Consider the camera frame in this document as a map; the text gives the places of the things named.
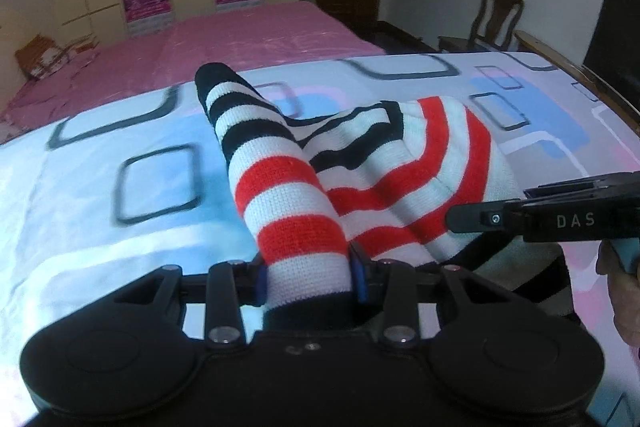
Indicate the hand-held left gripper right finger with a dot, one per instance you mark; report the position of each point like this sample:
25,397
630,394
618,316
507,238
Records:
400,302

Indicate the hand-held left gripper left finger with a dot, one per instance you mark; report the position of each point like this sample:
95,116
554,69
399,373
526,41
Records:
225,302

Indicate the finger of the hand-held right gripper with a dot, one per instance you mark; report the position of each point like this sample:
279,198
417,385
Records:
580,185
475,218

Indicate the striped knit sweater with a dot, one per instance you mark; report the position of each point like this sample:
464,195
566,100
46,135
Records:
370,187

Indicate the person's right hand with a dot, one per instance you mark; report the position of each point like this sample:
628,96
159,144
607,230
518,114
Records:
622,307

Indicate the white bedsheet with square print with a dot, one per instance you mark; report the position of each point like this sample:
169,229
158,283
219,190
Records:
100,217

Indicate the black television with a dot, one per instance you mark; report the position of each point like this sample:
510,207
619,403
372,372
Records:
616,37

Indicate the wooden chair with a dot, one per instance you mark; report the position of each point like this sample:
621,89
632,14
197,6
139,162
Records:
492,19

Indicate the pink bedsheet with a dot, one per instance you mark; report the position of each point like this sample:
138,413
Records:
240,34

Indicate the brown patterned cushion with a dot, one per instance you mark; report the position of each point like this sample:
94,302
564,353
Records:
40,56

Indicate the wooden bed frame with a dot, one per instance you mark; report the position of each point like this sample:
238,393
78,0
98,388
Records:
575,67

